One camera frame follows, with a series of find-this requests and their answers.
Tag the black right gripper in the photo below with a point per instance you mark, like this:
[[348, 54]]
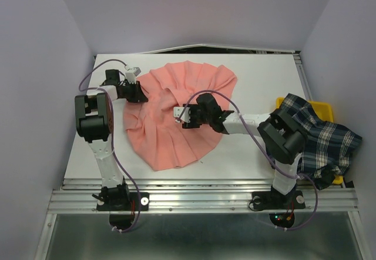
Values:
[[191, 124]]

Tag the navy plaid skirt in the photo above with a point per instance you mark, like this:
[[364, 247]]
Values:
[[329, 136]]

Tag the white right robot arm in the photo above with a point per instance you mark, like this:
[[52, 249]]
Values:
[[283, 143]]

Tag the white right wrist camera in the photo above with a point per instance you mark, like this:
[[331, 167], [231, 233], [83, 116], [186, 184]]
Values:
[[181, 114]]

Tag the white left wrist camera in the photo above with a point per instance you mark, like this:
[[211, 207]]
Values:
[[131, 74]]

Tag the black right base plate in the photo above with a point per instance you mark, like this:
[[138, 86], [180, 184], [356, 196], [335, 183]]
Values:
[[268, 200]]

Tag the aluminium front rail frame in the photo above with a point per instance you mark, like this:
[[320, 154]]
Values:
[[192, 196]]

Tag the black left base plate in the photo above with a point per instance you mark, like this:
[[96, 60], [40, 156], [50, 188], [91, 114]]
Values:
[[133, 202]]

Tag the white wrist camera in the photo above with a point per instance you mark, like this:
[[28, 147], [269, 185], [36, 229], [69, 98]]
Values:
[[181, 114], [131, 74]]

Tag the yellow plastic bin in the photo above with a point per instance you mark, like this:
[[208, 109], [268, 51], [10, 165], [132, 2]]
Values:
[[324, 110]]

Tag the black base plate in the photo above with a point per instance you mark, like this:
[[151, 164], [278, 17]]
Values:
[[133, 202], [268, 200]]

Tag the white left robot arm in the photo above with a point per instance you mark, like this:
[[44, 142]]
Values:
[[95, 124]]

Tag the pink pleated skirt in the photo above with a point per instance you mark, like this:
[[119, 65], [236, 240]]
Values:
[[155, 133]]

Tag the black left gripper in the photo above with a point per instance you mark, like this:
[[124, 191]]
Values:
[[138, 94]]

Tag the aluminium right side rail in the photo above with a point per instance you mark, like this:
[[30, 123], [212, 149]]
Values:
[[302, 75]]

